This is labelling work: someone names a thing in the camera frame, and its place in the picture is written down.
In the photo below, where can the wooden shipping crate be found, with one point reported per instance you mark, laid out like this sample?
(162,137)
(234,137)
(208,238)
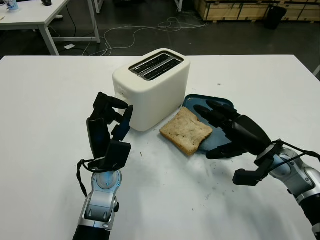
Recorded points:
(230,11)

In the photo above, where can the black computer mouse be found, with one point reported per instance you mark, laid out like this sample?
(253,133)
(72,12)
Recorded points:
(46,2)

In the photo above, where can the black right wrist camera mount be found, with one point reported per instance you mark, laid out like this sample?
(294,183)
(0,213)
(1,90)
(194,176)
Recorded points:
(246,178)

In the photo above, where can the black waste bin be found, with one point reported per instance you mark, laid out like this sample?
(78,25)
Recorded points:
(275,18)

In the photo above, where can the white table leg frame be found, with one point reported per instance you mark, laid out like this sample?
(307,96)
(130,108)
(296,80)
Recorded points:
(178,5)
(98,6)

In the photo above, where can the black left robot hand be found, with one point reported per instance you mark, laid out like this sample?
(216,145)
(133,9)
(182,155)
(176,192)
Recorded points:
(97,135)

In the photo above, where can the white cup with blue print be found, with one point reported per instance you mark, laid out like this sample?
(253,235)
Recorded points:
(13,6)

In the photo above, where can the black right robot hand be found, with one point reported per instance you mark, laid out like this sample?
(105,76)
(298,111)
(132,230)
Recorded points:
(247,135)

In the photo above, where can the white office desk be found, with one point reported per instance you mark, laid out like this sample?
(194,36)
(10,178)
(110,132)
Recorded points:
(27,17)

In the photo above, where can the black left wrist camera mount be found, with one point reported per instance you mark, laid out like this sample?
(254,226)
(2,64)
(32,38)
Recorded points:
(117,156)

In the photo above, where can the slice of brown bread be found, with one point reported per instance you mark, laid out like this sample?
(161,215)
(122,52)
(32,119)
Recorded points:
(185,131)

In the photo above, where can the white shoe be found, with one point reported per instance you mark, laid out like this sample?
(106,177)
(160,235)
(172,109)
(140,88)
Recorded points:
(59,17)

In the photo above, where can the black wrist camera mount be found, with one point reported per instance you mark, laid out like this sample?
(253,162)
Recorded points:
(117,156)
(246,178)

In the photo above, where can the white two-slot toaster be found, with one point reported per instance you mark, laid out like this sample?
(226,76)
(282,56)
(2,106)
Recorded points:
(155,105)

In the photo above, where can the dark blue plastic tray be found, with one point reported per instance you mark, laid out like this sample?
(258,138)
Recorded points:
(215,140)

